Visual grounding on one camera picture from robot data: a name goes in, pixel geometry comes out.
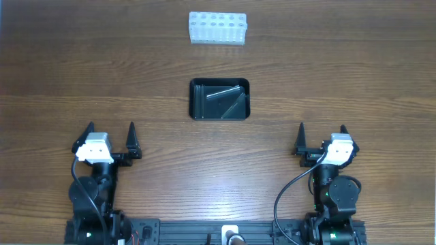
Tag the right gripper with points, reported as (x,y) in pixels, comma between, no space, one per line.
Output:
(308,156)

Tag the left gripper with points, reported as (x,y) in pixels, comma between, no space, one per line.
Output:
(124,158)

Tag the clear test tube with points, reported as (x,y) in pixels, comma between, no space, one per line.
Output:
(234,105)
(223,92)

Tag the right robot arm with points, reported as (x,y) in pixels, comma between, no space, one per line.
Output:
(335,197)

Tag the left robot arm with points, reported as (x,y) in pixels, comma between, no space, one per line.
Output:
(93,190)

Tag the black tray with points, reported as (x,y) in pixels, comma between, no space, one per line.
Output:
(218,109)

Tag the white test tube rack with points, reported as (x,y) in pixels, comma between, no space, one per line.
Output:
(218,30)

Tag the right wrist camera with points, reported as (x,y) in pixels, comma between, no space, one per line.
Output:
(338,149)

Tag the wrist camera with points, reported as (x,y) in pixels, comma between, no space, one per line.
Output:
(338,149)
(94,148)

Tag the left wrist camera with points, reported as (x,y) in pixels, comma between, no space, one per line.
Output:
(94,148)

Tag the mounting rail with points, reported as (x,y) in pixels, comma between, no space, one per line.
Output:
(197,233)

